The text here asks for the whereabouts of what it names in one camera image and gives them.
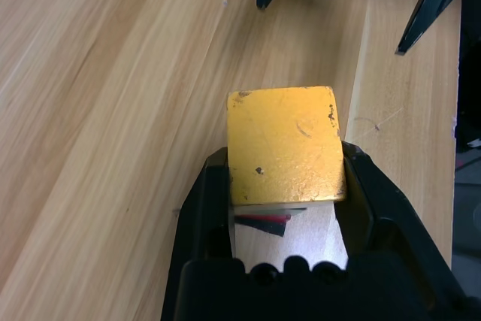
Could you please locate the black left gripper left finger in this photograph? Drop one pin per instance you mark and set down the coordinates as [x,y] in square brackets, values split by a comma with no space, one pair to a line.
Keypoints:
[201,219]

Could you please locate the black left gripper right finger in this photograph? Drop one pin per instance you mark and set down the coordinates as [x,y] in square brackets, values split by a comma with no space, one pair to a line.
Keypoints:
[376,204]

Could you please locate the black square pad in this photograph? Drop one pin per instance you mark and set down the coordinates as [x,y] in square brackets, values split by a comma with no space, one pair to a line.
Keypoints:
[268,229]

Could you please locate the yellow wooden block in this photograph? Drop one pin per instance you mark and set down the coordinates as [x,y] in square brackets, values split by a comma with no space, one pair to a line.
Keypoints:
[285,148]

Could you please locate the red wooden block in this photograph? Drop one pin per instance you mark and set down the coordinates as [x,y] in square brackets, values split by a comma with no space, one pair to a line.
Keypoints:
[267,218]

